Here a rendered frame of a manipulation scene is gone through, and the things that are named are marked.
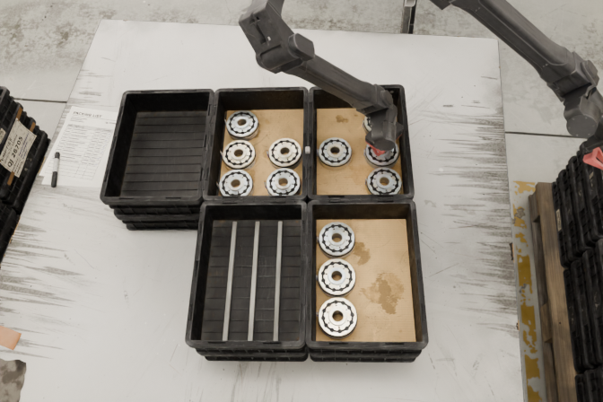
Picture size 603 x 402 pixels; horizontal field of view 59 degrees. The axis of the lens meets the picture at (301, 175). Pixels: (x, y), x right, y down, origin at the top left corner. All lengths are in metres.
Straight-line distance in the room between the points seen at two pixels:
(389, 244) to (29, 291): 1.12
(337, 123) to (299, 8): 1.63
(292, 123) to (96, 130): 0.74
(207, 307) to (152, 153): 0.55
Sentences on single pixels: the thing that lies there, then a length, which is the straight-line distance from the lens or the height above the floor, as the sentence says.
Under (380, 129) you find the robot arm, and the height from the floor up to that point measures 1.08.
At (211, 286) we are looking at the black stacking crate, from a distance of 1.53.
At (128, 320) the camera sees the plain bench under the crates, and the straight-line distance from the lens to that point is 1.71.
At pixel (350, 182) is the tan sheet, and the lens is 1.61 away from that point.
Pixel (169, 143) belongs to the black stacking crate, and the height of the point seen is 0.83.
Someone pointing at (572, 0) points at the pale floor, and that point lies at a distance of 3.55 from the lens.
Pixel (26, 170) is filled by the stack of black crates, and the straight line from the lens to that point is 2.65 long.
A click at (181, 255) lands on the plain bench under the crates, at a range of 1.73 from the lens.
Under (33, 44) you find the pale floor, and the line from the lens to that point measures 3.57.
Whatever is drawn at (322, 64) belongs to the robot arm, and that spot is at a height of 1.33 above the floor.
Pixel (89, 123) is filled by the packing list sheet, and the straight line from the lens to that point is 2.09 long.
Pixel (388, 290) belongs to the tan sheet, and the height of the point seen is 0.83.
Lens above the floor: 2.26
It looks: 61 degrees down
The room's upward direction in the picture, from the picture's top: 7 degrees counter-clockwise
